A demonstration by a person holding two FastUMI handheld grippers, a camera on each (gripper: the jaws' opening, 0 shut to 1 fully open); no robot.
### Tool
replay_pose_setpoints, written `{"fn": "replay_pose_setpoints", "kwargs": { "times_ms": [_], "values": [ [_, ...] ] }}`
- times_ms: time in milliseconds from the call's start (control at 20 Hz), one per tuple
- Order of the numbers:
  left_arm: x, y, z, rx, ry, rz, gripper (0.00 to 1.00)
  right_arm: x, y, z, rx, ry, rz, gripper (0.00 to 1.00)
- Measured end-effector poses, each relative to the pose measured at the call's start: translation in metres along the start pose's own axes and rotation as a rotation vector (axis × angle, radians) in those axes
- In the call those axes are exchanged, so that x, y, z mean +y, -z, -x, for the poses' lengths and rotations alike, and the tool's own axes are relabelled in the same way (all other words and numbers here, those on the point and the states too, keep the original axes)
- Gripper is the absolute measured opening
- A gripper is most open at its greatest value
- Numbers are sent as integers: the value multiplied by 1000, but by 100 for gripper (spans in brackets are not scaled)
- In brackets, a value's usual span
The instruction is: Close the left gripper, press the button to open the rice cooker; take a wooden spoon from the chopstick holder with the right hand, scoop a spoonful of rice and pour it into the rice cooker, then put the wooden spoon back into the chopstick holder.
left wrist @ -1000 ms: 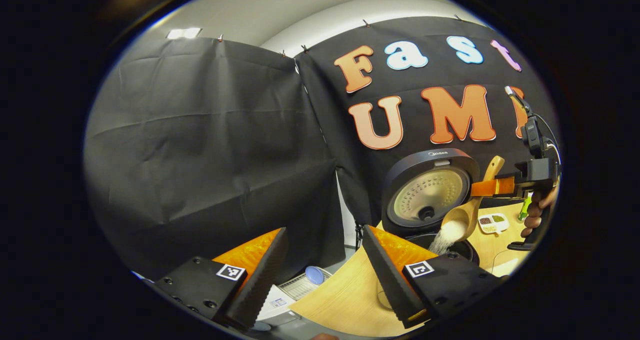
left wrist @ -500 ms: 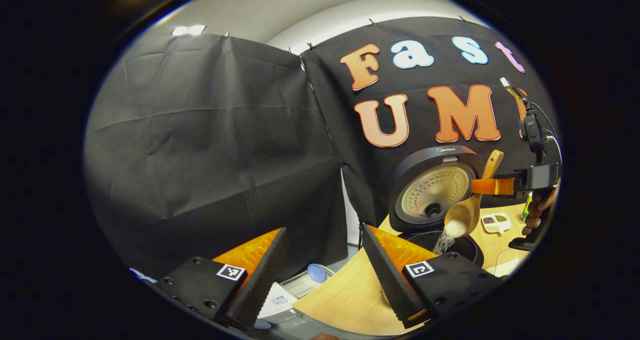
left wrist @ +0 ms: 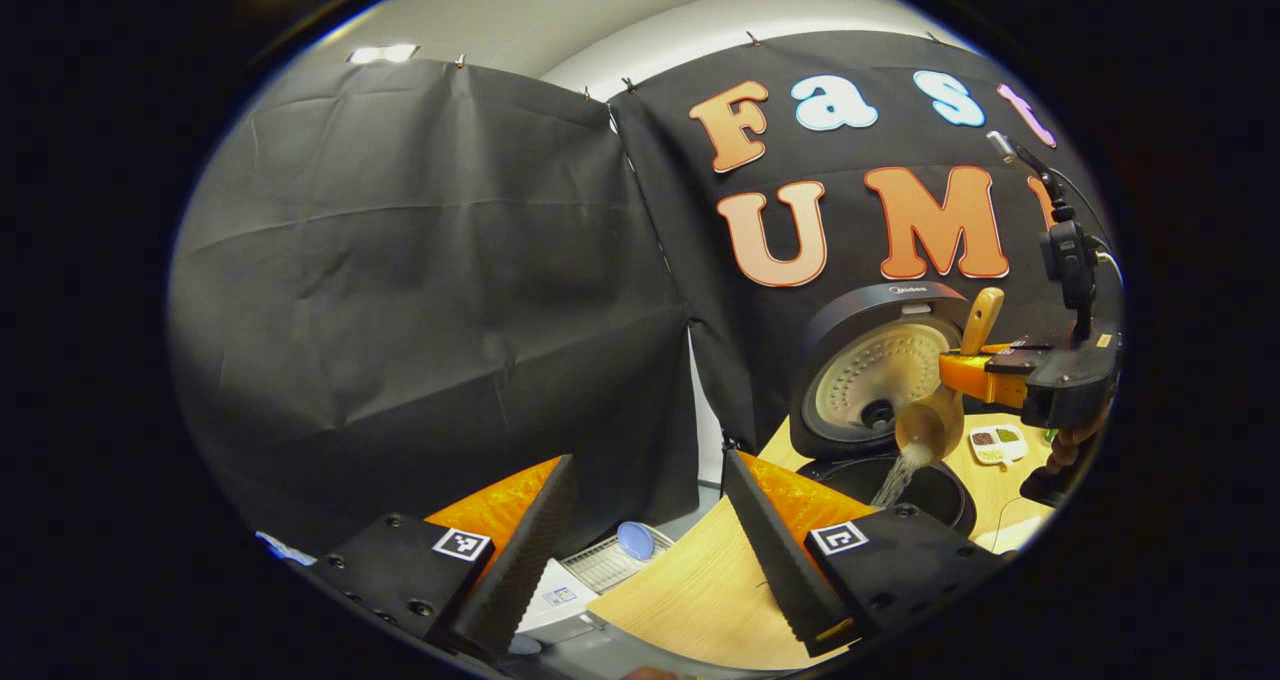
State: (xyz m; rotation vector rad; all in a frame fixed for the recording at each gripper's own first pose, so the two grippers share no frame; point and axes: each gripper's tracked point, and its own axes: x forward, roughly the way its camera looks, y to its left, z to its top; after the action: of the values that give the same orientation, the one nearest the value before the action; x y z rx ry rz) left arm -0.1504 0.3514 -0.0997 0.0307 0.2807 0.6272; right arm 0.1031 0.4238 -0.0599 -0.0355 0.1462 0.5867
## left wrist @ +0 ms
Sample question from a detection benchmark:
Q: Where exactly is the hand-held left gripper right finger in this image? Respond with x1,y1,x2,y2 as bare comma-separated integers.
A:
722,448,1009,658

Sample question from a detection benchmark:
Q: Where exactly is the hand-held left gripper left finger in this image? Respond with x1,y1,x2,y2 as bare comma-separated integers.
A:
300,453,579,661

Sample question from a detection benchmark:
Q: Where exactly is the wooden spoon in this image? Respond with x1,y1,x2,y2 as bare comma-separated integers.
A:
893,287,1006,461

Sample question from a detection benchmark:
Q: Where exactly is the white rice heap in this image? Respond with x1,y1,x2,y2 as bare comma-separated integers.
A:
872,443,931,509

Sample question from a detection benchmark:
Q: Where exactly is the black rice cooker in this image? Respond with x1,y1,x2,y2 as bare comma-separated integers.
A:
790,282,979,537

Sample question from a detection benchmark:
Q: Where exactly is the white plastic basket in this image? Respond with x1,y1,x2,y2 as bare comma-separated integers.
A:
520,522,676,651

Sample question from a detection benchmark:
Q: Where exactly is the white divided bean dish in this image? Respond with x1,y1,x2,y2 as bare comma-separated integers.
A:
968,424,1029,467

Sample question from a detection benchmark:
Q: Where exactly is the clear plastic container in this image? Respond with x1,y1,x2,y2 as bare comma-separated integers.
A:
985,515,1051,557

